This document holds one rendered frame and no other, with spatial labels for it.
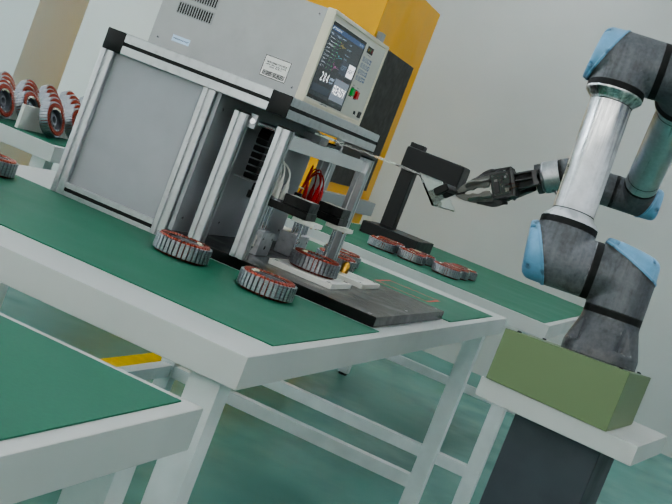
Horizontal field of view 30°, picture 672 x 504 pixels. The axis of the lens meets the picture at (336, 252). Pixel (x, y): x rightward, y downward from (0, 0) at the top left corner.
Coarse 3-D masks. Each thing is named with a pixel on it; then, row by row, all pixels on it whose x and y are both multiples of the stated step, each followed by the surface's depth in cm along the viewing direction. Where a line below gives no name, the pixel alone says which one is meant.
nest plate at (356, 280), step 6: (342, 276) 287; (348, 276) 290; (354, 276) 295; (360, 276) 301; (348, 282) 286; (354, 282) 286; (360, 282) 287; (366, 282) 292; (372, 282) 297; (360, 288) 286; (366, 288) 289; (372, 288) 294; (378, 288) 300
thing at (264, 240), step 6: (258, 234) 271; (264, 234) 272; (270, 234) 275; (258, 240) 271; (264, 240) 273; (270, 240) 277; (258, 246) 271; (264, 246) 274; (270, 246) 278; (252, 252) 272; (258, 252) 272; (264, 252) 276
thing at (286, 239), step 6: (282, 234) 295; (288, 234) 295; (294, 234) 294; (282, 240) 295; (288, 240) 295; (294, 240) 294; (300, 240) 296; (306, 240) 300; (276, 246) 296; (282, 246) 295; (288, 246) 295; (300, 246) 297; (282, 252) 295; (288, 252) 295
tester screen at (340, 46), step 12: (336, 36) 268; (348, 36) 275; (336, 48) 271; (348, 48) 278; (360, 48) 285; (324, 60) 267; (336, 60) 274; (348, 60) 281; (336, 72) 277; (324, 84) 273; (348, 84) 287; (324, 96) 276
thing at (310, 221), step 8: (248, 192) 272; (272, 200) 271; (280, 200) 271; (288, 200) 270; (296, 200) 270; (304, 200) 269; (272, 208) 276; (280, 208) 270; (288, 208) 270; (296, 208) 270; (304, 208) 269; (312, 208) 270; (264, 216) 274; (296, 216) 269; (304, 216) 269; (312, 216) 272; (264, 224) 277; (304, 224) 269; (312, 224) 269
